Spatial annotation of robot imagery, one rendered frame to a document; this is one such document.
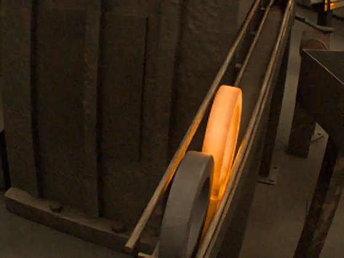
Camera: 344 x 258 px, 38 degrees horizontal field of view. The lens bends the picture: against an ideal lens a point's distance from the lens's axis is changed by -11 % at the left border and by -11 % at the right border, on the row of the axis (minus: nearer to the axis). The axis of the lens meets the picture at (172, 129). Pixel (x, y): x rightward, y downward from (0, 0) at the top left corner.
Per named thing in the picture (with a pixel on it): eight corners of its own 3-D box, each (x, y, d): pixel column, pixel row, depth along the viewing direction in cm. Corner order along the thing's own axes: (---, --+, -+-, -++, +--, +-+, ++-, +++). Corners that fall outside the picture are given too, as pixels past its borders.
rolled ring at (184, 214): (219, 129, 77) (196, 125, 78) (185, 215, 62) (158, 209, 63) (207, 222, 87) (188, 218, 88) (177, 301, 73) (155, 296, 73)
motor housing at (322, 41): (281, 156, 215) (300, 35, 189) (287, 131, 234) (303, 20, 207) (309, 163, 212) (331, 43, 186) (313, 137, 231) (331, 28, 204)
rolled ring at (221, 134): (227, 187, 100) (210, 183, 100) (246, 87, 97) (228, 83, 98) (212, 212, 82) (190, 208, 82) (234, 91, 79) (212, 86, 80)
